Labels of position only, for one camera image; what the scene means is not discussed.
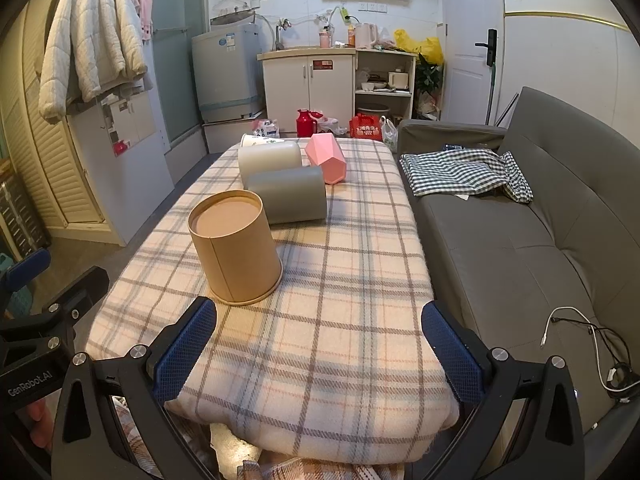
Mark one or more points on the red shopping bag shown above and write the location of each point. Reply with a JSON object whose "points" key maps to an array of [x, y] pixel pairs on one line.
{"points": [[365, 129]]}

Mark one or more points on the grey sofa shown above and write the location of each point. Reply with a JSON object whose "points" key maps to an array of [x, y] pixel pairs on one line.
{"points": [[525, 250]]}

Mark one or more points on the plaid blanket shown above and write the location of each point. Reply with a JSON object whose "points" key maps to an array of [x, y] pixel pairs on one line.
{"points": [[320, 320]]}

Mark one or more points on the dark ribbed suitcase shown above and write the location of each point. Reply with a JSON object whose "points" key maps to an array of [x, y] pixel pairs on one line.
{"points": [[20, 215]]}

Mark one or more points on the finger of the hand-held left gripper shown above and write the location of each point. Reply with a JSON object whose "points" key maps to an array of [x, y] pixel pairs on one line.
{"points": [[82, 290], [27, 270]]}

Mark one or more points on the orange bottle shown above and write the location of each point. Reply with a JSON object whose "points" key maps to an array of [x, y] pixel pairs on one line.
{"points": [[352, 37]]}

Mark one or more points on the pink garment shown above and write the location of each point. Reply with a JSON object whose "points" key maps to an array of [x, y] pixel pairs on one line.
{"points": [[145, 10]]}

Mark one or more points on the beige cup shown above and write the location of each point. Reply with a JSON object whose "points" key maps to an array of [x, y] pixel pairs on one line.
{"points": [[267, 162]]}

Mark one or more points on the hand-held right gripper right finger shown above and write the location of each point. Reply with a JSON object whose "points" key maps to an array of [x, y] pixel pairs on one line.
{"points": [[454, 357]]}

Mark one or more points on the tissue packet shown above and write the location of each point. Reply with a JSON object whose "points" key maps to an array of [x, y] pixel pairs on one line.
{"points": [[264, 128]]}

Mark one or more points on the louvered wooden door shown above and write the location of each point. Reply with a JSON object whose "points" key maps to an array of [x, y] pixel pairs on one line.
{"points": [[45, 170]]}

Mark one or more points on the white paper cup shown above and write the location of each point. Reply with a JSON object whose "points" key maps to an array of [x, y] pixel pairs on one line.
{"points": [[252, 141]]}

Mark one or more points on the yellow plastic bag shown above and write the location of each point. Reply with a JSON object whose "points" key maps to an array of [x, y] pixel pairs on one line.
{"points": [[425, 47]]}

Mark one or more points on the white puffer jacket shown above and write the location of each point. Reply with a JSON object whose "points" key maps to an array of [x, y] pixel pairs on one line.
{"points": [[90, 35]]}

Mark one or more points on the red thermos jug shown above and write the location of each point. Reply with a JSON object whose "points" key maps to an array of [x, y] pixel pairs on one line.
{"points": [[304, 124]]}

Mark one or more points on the white plastic bag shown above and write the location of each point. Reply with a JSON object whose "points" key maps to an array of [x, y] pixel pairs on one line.
{"points": [[390, 135]]}

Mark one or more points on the pink bottle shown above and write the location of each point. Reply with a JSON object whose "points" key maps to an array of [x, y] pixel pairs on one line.
{"points": [[325, 38]]}

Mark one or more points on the metal faucet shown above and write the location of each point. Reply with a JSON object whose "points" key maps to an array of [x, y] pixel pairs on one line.
{"points": [[281, 27]]}

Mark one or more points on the white door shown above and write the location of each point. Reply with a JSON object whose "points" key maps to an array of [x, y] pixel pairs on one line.
{"points": [[465, 90]]}

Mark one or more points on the white sink cabinet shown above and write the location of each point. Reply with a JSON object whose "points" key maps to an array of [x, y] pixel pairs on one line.
{"points": [[305, 90]]}

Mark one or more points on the grey cup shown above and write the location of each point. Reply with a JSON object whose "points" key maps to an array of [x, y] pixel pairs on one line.
{"points": [[292, 195]]}

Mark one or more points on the green potted plant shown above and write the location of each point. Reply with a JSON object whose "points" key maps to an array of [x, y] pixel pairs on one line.
{"points": [[429, 75]]}

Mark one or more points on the brown cardboard cup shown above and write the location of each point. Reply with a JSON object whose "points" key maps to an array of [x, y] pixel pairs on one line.
{"points": [[235, 255]]}

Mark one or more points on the pale pink kettle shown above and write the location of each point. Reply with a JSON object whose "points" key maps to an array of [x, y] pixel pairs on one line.
{"points": [[365, 36]]}

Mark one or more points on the pink faceted cup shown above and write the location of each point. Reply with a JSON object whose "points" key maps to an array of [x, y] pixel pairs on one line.
{"points": [[327, 157]]}

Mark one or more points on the washing machine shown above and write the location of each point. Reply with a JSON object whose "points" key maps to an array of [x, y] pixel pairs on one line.
{"points": [[225, 70]]}

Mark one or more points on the green checked cloth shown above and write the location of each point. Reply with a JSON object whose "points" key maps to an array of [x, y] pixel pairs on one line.
{"points": [[450, 172]]}

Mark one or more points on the plastic basin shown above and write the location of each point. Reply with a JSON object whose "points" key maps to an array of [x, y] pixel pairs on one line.
{"points": [[372, 109]]}

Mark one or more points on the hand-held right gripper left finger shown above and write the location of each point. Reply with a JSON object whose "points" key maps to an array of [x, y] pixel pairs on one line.
{"points": [[184, 352]]}

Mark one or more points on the white open shelf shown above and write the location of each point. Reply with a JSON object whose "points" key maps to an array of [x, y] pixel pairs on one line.
{"points": [[409, 80]]}

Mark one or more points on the white clothes hanger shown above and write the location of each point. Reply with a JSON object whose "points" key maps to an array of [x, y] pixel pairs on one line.
{"points": [[232, 5]]}

